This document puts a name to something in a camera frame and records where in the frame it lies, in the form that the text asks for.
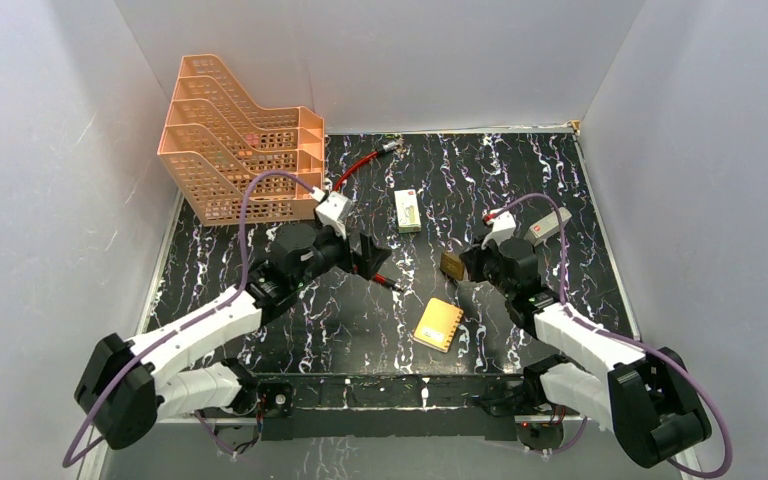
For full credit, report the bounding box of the purple cable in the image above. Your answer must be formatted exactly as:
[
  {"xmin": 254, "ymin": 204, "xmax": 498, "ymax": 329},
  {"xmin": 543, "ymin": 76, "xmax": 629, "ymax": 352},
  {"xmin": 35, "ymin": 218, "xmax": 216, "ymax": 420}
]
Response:
[
  {"xmin": 62, "ymin": 170, "xmax": 322, "ymax": 469},
  {"xmin": 489, "ymin": 193, "xmax": 734, "ymax": 480}
]

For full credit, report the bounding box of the red cable lock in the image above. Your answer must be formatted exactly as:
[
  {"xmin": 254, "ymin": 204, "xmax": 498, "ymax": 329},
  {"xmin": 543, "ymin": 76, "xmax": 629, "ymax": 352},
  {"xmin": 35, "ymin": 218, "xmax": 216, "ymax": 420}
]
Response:
[{"xmin": 333, "ymin": 139, "xmax": 404, "ymax": 293}]

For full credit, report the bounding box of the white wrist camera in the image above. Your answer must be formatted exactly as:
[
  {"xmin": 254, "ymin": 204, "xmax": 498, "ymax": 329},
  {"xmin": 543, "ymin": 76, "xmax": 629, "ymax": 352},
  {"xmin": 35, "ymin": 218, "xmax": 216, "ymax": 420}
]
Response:
[
  {"xmin": 314, "ymin": 191, "xmax": 353, "ymax": 240},
  {"xmin": 481, "ymin": 209, "xmax": 517, "ymax": 249}
]

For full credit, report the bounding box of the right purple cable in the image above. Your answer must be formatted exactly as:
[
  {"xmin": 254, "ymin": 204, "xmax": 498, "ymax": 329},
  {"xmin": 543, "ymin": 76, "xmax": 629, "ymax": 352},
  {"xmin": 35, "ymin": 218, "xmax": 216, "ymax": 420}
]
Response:
[{"xmin": 489, "ymin": 193, "xmax": 734, "ymax": 480}]

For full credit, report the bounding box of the orange spiral notebook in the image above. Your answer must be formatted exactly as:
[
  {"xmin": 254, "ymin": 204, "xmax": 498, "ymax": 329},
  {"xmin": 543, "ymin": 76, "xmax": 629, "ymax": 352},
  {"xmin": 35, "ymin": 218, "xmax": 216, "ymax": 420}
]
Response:
[{"xmin": 413, "ymin": 298, "xmax": 463, "ymax": 353}]

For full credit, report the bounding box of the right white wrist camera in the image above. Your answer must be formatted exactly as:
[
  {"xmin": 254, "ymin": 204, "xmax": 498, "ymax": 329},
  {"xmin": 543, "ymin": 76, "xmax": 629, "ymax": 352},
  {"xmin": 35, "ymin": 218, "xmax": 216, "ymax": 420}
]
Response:
[{"xmin": 481, "ymin": 209, "xmax": 517, "ymax": 249}]

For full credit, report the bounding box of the brass padlock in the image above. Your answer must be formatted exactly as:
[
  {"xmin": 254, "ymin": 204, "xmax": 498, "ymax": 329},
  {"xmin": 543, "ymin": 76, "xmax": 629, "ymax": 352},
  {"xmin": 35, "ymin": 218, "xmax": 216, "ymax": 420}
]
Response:
[{"xmin": 439, "ymin": 251, "xmax": 466, "ymax": 281}]

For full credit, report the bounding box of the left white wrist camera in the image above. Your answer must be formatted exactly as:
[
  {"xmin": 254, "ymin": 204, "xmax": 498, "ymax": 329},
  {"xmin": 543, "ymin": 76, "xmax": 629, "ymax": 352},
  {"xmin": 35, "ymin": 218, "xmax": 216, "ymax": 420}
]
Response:
[{"xmin": 314, "ymin": 191, "xmax": 353, "ymax": 240}]

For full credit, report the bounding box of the orange plastic file rack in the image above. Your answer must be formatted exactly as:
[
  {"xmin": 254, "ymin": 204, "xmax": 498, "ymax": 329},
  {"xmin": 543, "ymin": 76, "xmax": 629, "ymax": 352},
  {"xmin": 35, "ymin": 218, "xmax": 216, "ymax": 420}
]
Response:
[{"xmin": 157, "ymin": 54, "xmax": 326, "ymax": 226}]

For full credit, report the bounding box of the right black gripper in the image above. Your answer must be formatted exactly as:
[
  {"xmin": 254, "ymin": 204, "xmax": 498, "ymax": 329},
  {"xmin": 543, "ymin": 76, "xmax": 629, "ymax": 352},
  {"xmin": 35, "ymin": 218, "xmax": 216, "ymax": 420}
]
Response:
[{"xmin": 461, "ymin": 232, "xmax": 515, "ymax": 299}]

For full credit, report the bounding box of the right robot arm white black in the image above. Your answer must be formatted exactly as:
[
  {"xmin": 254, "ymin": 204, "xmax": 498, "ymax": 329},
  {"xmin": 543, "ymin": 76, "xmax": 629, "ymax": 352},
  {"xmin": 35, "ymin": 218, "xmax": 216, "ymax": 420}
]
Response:
[{"xmin": 459, "ymin": 238, "xmax": 712, "ymax": 468}]

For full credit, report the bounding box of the white green small box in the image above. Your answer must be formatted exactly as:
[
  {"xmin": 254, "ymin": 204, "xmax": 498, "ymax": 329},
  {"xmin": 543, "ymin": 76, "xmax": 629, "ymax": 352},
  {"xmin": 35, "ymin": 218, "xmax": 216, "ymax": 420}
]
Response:
[{"xmin": 394, "ymin": 189, "xmax": 421, "ymax": 233}]

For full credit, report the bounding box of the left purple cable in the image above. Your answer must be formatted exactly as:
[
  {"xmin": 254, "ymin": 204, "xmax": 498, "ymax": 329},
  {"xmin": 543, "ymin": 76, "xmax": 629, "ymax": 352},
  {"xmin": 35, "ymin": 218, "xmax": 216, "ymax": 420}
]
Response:
[{"xmin": 62, "ymin": 170, "xmax": 322, "ymax": 469}]

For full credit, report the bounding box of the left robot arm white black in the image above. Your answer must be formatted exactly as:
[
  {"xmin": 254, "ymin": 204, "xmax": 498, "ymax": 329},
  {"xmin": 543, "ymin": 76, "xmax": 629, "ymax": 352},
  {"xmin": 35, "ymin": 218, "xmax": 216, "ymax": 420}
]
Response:
[{"xmin": 74, "ymin": 223, "xmax": 392, "ymax": 450}]

